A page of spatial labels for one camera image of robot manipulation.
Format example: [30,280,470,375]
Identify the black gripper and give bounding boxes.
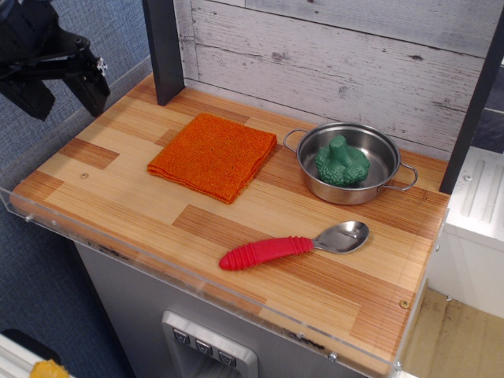
[1,1,110,120]

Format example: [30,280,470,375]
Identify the red-handled metal spoon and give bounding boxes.
[219,221,370,271]

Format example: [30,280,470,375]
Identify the orange folded cloth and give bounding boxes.
[147,113,277,204]

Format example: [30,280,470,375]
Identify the grey cabinet with dispenser panel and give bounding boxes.
[76,244,361,377]

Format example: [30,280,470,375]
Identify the yellow object at corner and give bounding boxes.
[29,360,71,378]

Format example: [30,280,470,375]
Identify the stainless steel pot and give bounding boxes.
[283,122,418,205]

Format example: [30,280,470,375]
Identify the green toy broccoli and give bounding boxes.
[315,135,370,187]

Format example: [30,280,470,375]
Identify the clear acrylic table guard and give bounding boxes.
[0,54,450,378]

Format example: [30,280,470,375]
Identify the white toy sink unit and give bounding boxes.
[427,146,503,317]

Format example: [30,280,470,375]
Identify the dark grey left post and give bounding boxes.
[143,0,185,106]

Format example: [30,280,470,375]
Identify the dark grey post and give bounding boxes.
[143,0,185,106]
[439,10,503,195]

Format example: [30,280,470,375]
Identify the dark grey right post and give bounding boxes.
[439,10,503,195]

